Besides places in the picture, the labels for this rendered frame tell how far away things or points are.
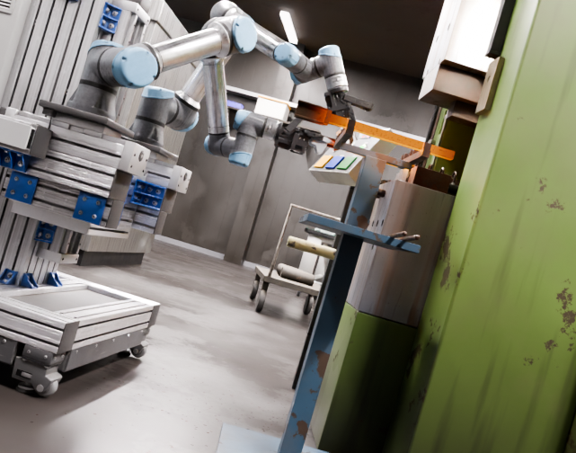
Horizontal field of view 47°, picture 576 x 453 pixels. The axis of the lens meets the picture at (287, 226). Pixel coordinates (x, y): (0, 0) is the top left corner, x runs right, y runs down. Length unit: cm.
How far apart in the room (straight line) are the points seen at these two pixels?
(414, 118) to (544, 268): 910
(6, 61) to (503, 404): 190
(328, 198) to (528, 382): 895
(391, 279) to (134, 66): 103
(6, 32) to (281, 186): 876
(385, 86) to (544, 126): 915
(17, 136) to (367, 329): 121
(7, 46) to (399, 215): 140
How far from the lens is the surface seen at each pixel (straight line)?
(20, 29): 246
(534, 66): 206
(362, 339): 216
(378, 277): 215
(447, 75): 241
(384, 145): 282
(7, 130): 204
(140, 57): 200
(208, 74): 237
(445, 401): 198
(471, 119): 244
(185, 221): 1118
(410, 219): 216
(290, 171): 1092
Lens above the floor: 63
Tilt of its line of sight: 1 degrees up
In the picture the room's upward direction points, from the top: 16 degrees clockwise
